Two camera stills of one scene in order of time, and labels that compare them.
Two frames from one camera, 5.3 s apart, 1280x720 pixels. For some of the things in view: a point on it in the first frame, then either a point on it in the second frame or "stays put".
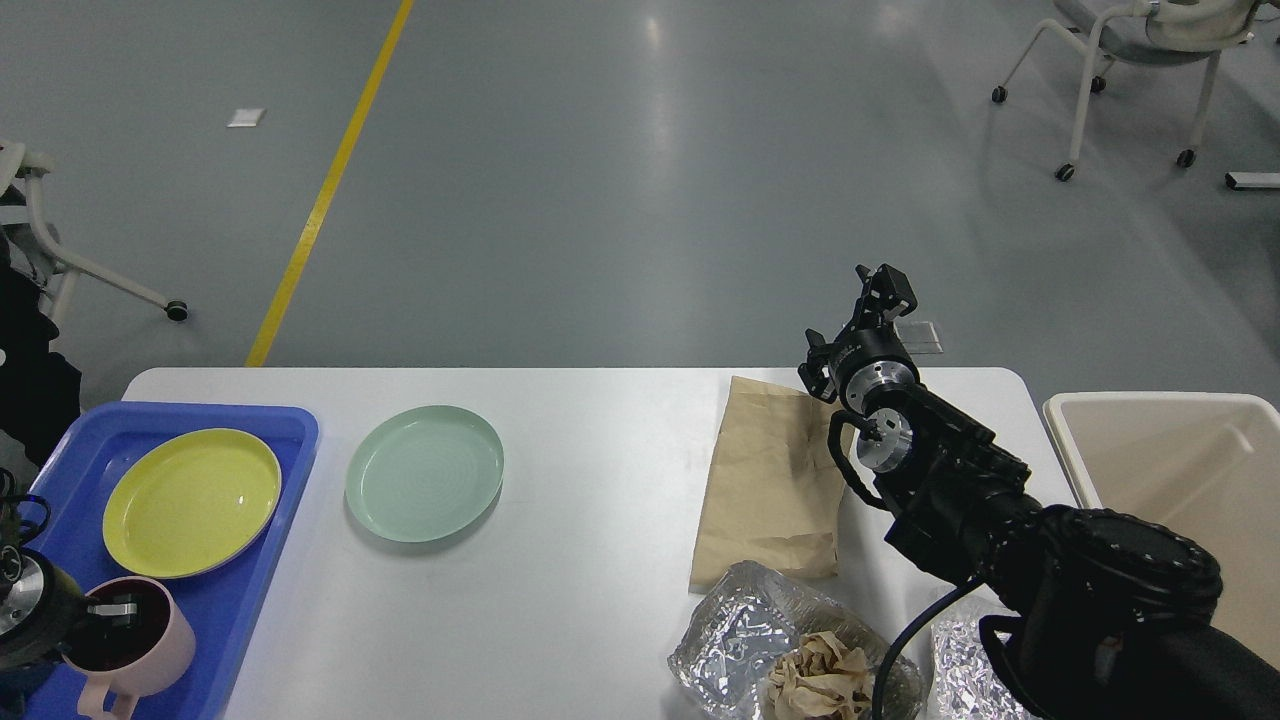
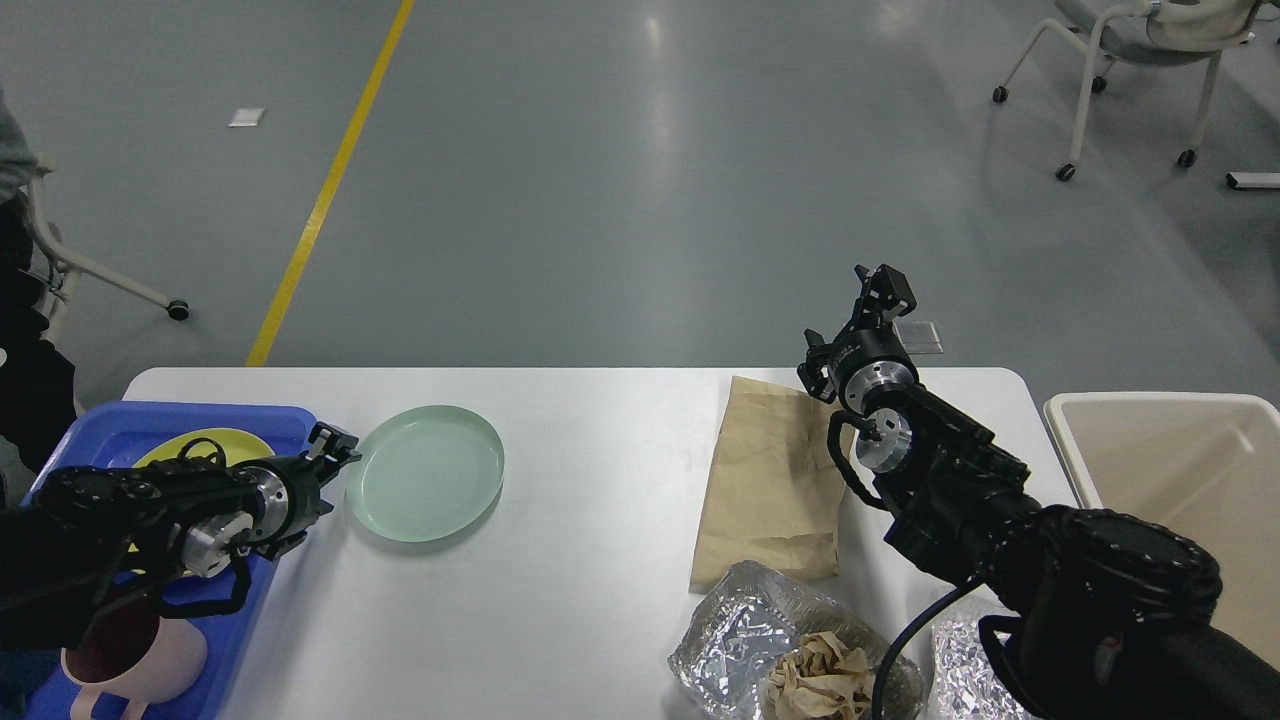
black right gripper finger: x=817 y=373 stays put
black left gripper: x=41 y=605 -> x=288 y=488
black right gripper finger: x=886 y=295 stays put
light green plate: x=424 y=473 stays put
